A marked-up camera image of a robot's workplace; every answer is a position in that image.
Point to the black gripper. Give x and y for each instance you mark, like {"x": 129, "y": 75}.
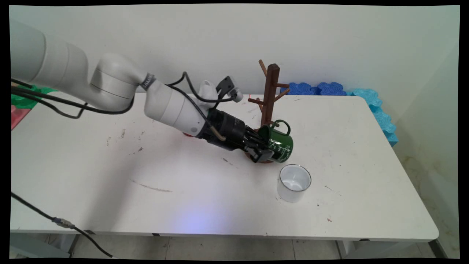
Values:
{"x": 227, "y": 128}

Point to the green enamel mug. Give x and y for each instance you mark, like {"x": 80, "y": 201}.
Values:
{"x": 282, "y": 146}

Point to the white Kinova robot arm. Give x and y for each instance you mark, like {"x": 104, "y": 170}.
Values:
{"x": 55, "y": 66}

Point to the white enamel mug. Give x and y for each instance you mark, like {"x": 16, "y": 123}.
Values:
{"x": 289, "y": 194}

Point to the wooden mug tree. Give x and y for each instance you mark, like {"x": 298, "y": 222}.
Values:
{"x": 272, "y": 84}

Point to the dark blue foam tile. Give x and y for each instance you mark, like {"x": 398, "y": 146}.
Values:
{"x": 331, "y": 89}
{"x": 298, "y": 89}

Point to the red enamel mug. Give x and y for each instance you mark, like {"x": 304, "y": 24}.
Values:
{"x": 187, "y": 134}

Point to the light blue foam tile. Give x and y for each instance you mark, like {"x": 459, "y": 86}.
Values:
{"x": 381, "y": 117}

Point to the dark table leg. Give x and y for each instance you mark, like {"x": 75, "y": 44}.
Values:
{"x": 73, "y": 245}

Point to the red foam tile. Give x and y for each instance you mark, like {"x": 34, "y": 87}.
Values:
{"x": 18, "y": 115}

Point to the black and white wrist camera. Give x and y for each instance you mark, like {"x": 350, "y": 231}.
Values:
{"x": 229, "y": 85}

